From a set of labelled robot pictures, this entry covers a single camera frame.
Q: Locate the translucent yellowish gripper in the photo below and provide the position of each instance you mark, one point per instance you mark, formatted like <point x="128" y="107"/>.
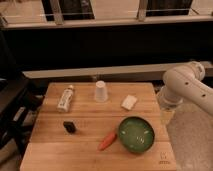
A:
<point x="166" y="116"/>

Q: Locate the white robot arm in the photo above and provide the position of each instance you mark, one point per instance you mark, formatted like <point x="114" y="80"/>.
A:
<point x="184" y="82"/>

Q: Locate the black eraser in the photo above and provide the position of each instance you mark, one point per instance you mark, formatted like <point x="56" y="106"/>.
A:
<point x="69" y="126"/>

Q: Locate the green bowl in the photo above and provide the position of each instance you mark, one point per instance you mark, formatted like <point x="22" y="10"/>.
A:
<point x="136" y="134"/>

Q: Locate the white sponge block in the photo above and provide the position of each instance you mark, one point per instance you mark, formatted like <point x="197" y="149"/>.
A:
<point x="129" y="102"/>

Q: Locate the orange carrot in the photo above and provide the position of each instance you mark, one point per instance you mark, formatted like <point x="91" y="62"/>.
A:
<point x="107" y="141"/>

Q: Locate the white plastic bottle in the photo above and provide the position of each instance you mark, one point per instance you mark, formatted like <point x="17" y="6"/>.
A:
<point x="65" y="99"/>

